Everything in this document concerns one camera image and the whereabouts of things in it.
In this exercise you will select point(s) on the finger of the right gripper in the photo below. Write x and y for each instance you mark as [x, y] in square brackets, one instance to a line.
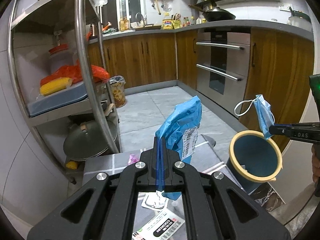
[290, 131]

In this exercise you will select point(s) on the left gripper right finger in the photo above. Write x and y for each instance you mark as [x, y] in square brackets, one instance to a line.
[214, 207]

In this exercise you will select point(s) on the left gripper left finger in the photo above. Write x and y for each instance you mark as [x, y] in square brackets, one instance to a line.
[104, 208]

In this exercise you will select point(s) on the blue face mask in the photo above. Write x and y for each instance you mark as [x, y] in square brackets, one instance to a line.
[263, 110]

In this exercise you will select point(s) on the white black medicine box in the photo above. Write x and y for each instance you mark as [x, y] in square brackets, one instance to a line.
[162, 226]

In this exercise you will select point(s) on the pink snack wrapper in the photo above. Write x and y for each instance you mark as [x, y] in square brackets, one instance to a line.
[132, 159]

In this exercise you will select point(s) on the blue plastic bag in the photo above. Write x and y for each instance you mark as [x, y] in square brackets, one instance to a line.
[175, 144]

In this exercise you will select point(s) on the person right hand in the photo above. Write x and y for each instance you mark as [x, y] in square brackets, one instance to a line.
[315, 165]

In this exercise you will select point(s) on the wooden base cabinets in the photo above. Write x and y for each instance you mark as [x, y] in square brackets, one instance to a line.
[279, 64]

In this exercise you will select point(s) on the grey checked floor mat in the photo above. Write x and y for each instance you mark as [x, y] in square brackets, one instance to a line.
[214, 206]

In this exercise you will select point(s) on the blue bin with yellow rim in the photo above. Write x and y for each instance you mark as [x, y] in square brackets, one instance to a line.
[253, 160]

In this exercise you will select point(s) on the small yellow object under shelf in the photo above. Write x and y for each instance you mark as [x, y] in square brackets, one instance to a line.
[72, 165]

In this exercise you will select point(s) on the grey pot lid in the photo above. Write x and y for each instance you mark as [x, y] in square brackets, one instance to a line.
[85, 141]

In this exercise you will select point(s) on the stainless built-in oven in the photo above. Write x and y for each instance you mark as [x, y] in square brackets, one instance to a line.
[223, 65]

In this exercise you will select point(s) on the black wok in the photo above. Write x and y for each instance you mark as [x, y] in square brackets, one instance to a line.
[216, 14]

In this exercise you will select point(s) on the grey blue tray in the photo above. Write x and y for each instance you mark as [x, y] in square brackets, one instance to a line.
[70, 95]

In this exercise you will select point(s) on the orange plastic bag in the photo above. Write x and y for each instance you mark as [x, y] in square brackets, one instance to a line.
[74, 72]

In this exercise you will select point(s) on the yellow corn cob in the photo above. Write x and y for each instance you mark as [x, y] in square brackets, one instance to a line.
[55, 86]

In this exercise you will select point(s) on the yellow snack bag on counter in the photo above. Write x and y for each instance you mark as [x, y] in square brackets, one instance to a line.
[169, 24]

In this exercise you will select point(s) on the jar with orange lid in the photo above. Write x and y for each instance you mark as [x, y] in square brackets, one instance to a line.
[59, 56]

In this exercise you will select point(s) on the stainless steel shelf rack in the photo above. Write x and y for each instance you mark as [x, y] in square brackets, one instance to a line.
[32, 32]

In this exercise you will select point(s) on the sink faucet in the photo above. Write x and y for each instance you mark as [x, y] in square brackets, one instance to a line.
[140, 19]

